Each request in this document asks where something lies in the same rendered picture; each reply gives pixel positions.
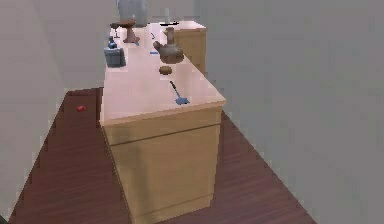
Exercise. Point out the grey blue canister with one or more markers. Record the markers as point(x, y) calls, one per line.
point(114, 55)

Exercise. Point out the dark goblet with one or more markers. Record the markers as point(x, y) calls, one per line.
point(115, 28)

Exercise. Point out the small red object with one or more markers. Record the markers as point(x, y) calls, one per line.
point(81, 108)

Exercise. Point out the wooden counter cabinet pink top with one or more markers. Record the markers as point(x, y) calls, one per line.
point(160, 153)

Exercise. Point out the grey blue rounded object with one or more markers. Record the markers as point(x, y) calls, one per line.
point(132, 11)

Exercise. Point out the brown kettle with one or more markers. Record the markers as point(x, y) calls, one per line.
point(170, 50)

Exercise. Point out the brown pedestal stand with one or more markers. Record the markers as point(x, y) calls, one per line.
point(130, 31)

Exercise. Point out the small brown round object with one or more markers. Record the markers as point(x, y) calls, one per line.
point(165, 70)

